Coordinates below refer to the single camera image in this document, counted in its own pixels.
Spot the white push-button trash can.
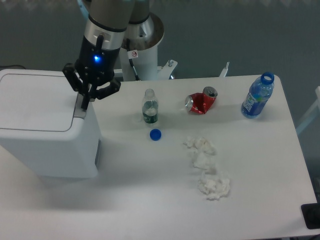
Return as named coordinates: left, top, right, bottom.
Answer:
left=0, top=69, right=102, bottom=178

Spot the clear green-label plastic bottle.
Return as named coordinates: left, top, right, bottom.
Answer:
left=142, top=88, right=159, bottom=124

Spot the black cable on pedestal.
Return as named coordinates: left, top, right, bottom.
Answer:
left=126, top=38, right=141, bottom=82

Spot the crushed red soda can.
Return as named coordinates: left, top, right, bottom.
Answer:
left=185, top=86, right=218, bottom=115

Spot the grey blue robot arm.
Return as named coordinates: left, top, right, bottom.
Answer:
left=62, top=0, right=150, bottom=110

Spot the crumpled white tissue lower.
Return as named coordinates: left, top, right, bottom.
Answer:
left=197, top=171, right=231, bottom=201

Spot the crumpled white tissue middle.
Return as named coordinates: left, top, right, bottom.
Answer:
left=191, top=152, right=217, bottom=175

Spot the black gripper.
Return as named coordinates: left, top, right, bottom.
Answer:
left=62, top=36, right=121, bottom=110

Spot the black device at edge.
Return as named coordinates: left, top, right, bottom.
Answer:
left=301, top=203, right=320, bottom=230

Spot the blue bottle cap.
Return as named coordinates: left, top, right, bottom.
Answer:
left=149, top=128, right=162, bottom=141

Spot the blue plastic drink bottle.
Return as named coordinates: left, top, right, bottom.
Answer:
left=241, top=72, right=275, bottom=119

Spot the crumpled white tissue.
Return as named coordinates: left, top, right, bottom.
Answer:
left=191, top=152, right=217, bottom=175
left=197, top=171, right=231, bottom=201
left=183, top=136, right=217, bottom=156

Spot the crumpled white tissue upper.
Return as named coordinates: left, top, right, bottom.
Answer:
left=183, top=136, right=217, bottom=156

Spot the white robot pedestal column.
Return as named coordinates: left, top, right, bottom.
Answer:
left=119, top=12, right=164, bottom=82

